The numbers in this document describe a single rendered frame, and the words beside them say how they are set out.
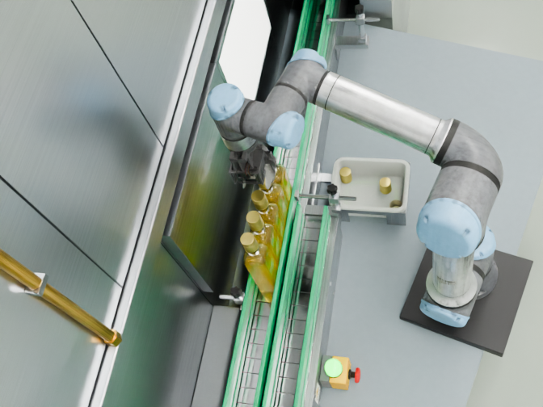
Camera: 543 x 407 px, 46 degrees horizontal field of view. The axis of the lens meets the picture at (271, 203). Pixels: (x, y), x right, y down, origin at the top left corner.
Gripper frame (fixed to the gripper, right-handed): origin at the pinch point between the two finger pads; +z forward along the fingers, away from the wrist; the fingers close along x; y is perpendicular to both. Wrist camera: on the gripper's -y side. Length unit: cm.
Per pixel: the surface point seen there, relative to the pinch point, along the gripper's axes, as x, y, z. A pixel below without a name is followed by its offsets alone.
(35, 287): -13, 51, -54
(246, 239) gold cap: -0.5, 17.6, -0.8
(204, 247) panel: -12.1, 18.6, 3.7
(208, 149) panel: -12.1, -1.8, -8.4
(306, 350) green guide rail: 13.6, 36.6, 20.1
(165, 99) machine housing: -15.1, -0.6, -29.8
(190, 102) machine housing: -12.9, -5.2, -22.5
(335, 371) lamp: 20, 38, 30
